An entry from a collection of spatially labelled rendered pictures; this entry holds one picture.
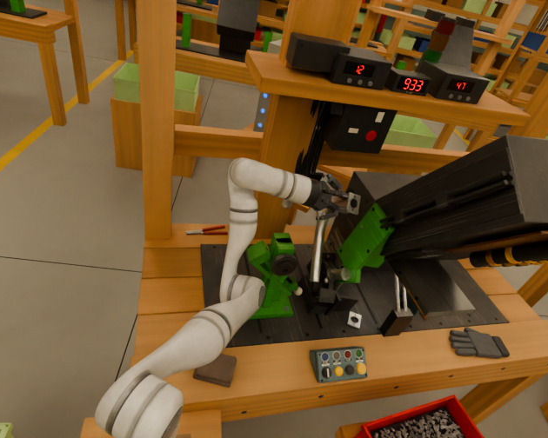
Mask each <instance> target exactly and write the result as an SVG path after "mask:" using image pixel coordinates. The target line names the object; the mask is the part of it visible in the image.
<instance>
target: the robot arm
mask: <svg viewBox="0 0 548 438"><path fill-rule="evenodd" d="M327 183H329V184H330V186H332V188H334V189H335V190H334V189H330V187H329V186H328V184H327ZM228 187H229V194H230V200H231V205H230V226H229V237H228V243H227V249H226V253H225V258H224V267H223V273H222V279H221V284H220V295H219V296H220V302H221V303H218V304H214V305H211V306H209V307H207V308H205V309H202V310H200V311H199V312H198V313H196V314H195V315H194V316H193V317H192V318H191V319H190V320H189V321H187V323H185V324H184V325H183V327H182V328H180V329H179V330H178V331H177V332H176V334H174V335H173V336H172V337H171V338H170V339H169V340H168V341H167V342H166V343H164V344H163V345H162V346H161V347H159V348H158V349H156V350H155V351H153V352H152V353H151V354H149V355H148V356H146V357H145V358H144V359H143V360H142V361H140V362H139V363H137V364H136V365H135V366H133V367H132V368H130V369H129V370H128V371H126V372H125V373H124V374H123V375H122V376H121V377H120V378H118V379H117V380H116V381H115V382H114V383H113V385H112V386H111V387H110V388H109V389H108V391H107V392H106V393H105V394H104V396H103V398H102V399H101V401H100V402H99V404H98V406H97V410H96V413H95V420H96V423H97V425H98V426H99V427H100V428H101V429H102V430H103V431H104V432H106V433H107V434H109V435H111V436H113V437H114V438H176V436H177V431H178V427H179V422H180V418H181V414H182V411H183V407H184V395H183V393H182V392H181V391H180V390H179V389H178V388H175V387H174V386H172V385H170V384H169V383H168V382H165V381H164V380H163V379H164V378H166V377H168V376H169V375H173V374H176V373H179V372H183V371H186V370H190V369H194V368H199V367H202V366H204V365H206V364H209V363H211V362H213V361H214V360H215V359H217V357H218V356H219V355H220V354H221V352H222V351H223V350H224V348H225V347H226V346H227V344H228V343H229V342H230V340H231V338H232V337H233V336H234V335H235V334H236V333H237V331H238V330H239V329H240V328H241V327H242V326H243V324H244V323H246V322H247V321H248V320H249V319H250V318H251V317H252V316H253V315H254V314H255V313H256V312H257V311H258V310H259V308H260V306H261V305H262V303H263V301H264V297H265V286H264V283H263V281H262V280H260V279H258V278H256V277H253V276H247V275H239V274H237V265H238V262H239V259H240V257H241V256H242V254H243V253H244V251H245V250H246V249H247V247H248V246H249V245H250V243H251V241H252V239H253V238H254V235H255V234H256V230H257V200H256V198H255V196H254V190H255V191H260V192H264V193H267V194H270V195H272V196H277V197H280V198H283V203H282V205H283V207H284V208H287V209H289V208H290V207H291V205H292V204H293V203H297V204H301V205H304V206H307V207H310V208H313V209H314V210H316V211H317V216H316V220H325V219H329V218H332V217H335V216H338V212H340V213H343V214H349V212H345V210H346V208H345V207H340V206H338V205H336V204H335V203H334V202H332V201H331V198H332V196H338V197H339V198H342V199H347V198H348V194H347V193H344V192H343V191H342V188H343V185H342V184H341V183H340V182H339V181H338V180H337V179H336V178H335V177H334V176H333V175H332V174H330V173H329V174H325V175H323V180H322V181H318V180H315V179H312V178H309V177H307V176H302V175H299V174H294V173H291V172H288V171H285V170H282V169H276V168H272V167H271V166H269V165H267V164H264V163H261V162H258V161H255V160H252V159H248V158H242V157H240V158H237V159H235V160H234V161H233V162H232V163H231V165H230V167H229V169H228ZM325 208H327V209H331V210H332V212H331V213H328V214H325V213H324V212H322V211H321V210H322V209H325Z"/></svg>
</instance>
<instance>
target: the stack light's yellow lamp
mask: <svg viewBox="0 0 548 438"><path fill-rule="evenodd" d="M449 39H450V38H449V37H448V36H442V35H439V34H437V33H433V36H432V38H431V40H430V43H429V45H428V47H427V49H429V50H433V51H436V52H439V53H443V52H444V49H445V47H446V45H447V43H448V42H449Z"/></svg>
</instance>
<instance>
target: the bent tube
mask: <svg viewBox="0 0 548 438"><path fill-rule="evenodd" d="M360 198H361V196H359V195H356V194H353V193H351V192H349V193H348V198H347V199H345V200H339V201H335V202H334V203H335V204H336V205H338V206H340V207H345V208H346V210H345V212H349V213H352V214H354V215H358V211H359V204H360ZM323 212H324V213H325V214H328V213H331V212H332V210H331V209H327V208H325V209H324V210H323ZM329 219H330V218H329ZM329 219H325V220H318V221H317V225H316V229H315V235H314V243H313V251H312V259H311V273H310V281H312V282H319V278H320V270H321V262H322V254H323V246H324V231H325V227H326V224H327V222H328V221H329Z"/></svg>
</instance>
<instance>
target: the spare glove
mask: <svg viewBox="0 0 548 438"><path fill-rule="evenodd" d="M450 335H451V336H449V341H450V342H451V347H452V348H456V351H455V352H456V354H457V355H475V356H477V357H486V358H496V359H498V358H500V357H508V356H510V353H509V351H508V349H507V348H506V346H505V345H504V343H503V341H502V340H501V338H500V337H499V336H490V335H489V334H485V333H479V332H478V331H476V330H474V329H472V328H468V327H466V328H464V332H463V331H458V330H454V329H453V330H451V331H450Z"/></svg>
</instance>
